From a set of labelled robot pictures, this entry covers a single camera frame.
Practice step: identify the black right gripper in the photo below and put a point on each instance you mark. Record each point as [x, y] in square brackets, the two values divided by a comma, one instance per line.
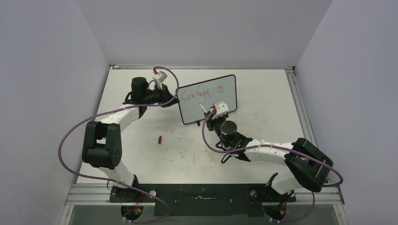
[210, 122]

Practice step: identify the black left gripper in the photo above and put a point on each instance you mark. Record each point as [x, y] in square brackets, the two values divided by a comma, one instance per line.
[165, 95]

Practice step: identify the black framed whiteboard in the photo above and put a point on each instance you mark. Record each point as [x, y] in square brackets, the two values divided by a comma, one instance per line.
[207, 93]

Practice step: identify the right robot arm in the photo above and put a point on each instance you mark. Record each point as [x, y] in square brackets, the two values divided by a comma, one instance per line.
[308, 166]

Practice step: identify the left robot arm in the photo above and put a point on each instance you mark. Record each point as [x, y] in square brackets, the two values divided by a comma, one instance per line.
[102, 147]

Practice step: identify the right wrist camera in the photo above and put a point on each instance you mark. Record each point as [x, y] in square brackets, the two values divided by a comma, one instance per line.
[219, 109]

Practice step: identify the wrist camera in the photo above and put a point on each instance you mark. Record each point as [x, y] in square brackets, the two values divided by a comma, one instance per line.
[159, 77]
[219, 109]

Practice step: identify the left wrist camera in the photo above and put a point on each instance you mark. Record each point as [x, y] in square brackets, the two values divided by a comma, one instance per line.
[159, 77]

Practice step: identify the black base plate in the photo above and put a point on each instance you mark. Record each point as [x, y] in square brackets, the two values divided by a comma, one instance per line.
[204, 199]

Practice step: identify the aluminium frame rail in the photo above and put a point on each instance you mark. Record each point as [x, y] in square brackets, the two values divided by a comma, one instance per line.
[203, 142]

